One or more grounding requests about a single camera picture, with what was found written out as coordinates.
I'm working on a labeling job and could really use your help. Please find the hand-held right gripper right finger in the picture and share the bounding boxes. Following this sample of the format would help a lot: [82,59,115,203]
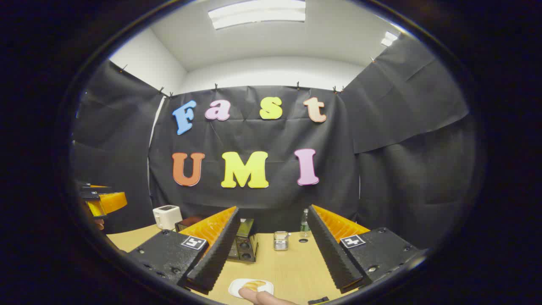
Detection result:
[307,205,425,294]

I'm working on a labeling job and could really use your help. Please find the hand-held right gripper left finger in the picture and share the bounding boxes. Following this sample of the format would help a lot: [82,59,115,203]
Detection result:
[126,206,241,296]

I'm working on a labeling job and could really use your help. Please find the white plate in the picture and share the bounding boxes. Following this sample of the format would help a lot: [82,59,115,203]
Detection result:
[228,278,274,299]

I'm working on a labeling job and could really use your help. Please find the black electric oven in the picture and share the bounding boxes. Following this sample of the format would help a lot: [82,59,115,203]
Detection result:
[175,216,259,263]

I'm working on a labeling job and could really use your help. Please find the white toaster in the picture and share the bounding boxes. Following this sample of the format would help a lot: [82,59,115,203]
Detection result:
[152,205,183,230]

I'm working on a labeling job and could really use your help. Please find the long ceiling light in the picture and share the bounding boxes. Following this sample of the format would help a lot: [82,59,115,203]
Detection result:
[207,0,306,30]

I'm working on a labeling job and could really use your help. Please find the black backdrop cloth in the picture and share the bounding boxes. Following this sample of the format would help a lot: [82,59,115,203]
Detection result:
[70,36,477,250]

